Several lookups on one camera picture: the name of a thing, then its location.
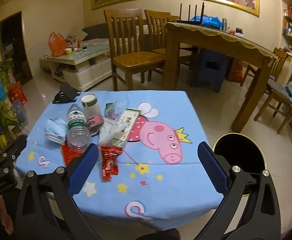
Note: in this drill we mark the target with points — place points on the red cigarette box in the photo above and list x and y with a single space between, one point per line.
68 154

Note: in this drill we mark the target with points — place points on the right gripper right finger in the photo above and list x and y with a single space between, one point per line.
261 216

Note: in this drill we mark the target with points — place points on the blue plastic bag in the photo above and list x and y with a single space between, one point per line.
208 21

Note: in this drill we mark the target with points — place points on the clear plastic bag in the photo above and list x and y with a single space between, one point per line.
114 110

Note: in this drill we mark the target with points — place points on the clear plastic water bottle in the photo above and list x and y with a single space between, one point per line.
78 134

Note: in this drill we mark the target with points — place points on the white green medicine box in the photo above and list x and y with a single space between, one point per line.
126 121

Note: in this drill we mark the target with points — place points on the right side wooden chair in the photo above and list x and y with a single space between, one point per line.
279 99

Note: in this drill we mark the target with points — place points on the yellow cup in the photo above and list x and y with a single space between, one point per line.
68 51

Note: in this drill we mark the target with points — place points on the blue plastic stool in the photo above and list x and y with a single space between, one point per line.
210 67

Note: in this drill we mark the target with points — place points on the grey pink small box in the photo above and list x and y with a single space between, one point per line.
94 124

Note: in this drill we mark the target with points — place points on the white coffee table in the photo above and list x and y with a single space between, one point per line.
82 69

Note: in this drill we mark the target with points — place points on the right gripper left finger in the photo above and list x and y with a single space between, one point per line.
34 216

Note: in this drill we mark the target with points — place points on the far wooden chair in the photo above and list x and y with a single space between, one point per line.
156 22

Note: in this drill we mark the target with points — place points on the orange plastic bag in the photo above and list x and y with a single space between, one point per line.
57 44

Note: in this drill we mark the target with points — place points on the blue face mask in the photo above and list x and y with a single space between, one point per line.
56 130

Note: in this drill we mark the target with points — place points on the red snack wrapper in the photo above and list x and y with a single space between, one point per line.
109 161

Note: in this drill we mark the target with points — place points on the red gift box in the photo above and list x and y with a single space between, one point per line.
15 92

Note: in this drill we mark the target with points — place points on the wooden chair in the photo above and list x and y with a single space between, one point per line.
156 22
279 99
127 47

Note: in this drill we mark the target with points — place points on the black gold trash bin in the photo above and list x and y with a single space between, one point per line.
234 149

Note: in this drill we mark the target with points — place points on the blue cartoon tablecloth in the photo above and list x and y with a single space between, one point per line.
161 181

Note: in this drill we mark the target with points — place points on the lace table cover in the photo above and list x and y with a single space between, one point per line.
224 43

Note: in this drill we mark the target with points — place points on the white green paper cup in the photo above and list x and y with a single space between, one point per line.
91 106

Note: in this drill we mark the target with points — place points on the green potted plant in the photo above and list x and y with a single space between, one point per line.
9 122

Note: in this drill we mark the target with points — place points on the dark sofa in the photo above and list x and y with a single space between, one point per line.
96 31

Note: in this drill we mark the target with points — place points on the near wooden chair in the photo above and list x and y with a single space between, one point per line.
127 47

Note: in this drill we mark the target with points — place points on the black phone stand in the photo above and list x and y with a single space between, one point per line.
67 94

